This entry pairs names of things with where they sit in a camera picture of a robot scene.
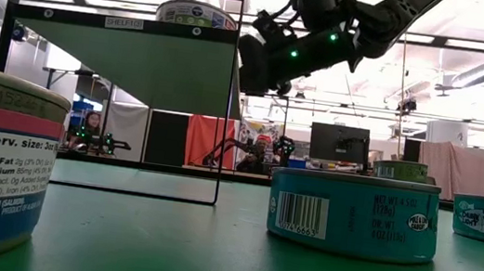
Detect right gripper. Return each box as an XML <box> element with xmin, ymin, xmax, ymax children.
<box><xmin>231</xmin><ymin>10</ymin><xmax>306</xmax><ymax>101</ymax></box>

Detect plain-lid can multicolour label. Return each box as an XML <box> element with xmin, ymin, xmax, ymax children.
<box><xmin>154</xmin><ymin>0</ymin><xmax>242</xmax><ymax>32</ymax></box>

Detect green-label silver-lid can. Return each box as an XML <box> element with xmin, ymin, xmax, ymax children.
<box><xmin>371</xmin><ymin>156</ymin><xmax>430</xmax><ymax>186</ymax></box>

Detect person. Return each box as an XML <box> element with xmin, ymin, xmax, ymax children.
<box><xmin>81</xmin><ymin>109</ymin><xmax>105</xmax><ymax>141</ymax></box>
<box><xmin>236</xmin><ymin>130</ymin><xmax>279</xmax><ymax>177</ymax></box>

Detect orange curtain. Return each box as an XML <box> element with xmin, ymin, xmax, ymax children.
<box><xmin>182</xmin><ymin>112</ymin><xmax>240</xmax><ymax>173</ymax></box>

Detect black monitor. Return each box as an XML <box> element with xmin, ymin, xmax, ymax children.
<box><xmin>307</xmin><ymin>121</ymin><xmax>373</xmax><ymax>168</ymax></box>

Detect black panel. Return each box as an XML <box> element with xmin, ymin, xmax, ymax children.
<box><xmin>143</xmin><ymin>109</ymin><xmax>191</xmax><ymax>169</ymax></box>

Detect white curtain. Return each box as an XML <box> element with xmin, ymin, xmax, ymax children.
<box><xmin>100</xmin><ymin>99</ymin><xmax>152</xmax><ymax>163</ymax></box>

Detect beige curtain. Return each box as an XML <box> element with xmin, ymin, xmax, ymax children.
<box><xmin>412</xmin><ymin>137</ymin><xmax>484</xmax><ymax>206</ymax></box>

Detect wooden shelf black frame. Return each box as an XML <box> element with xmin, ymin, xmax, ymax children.
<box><xmin>0</xmin><ymin>0</ymin><xmax>257</xmax><ymax>209</ymax></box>

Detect black ceiling camera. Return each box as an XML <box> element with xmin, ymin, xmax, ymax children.
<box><xmin>397</xmin><ymin>96</ymin><xmax>419</xmax><ymax>115</ymax></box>
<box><xmin>10</xmin><ymin>19</ymin><xmax>29</xmax><ymax>44</ymax></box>

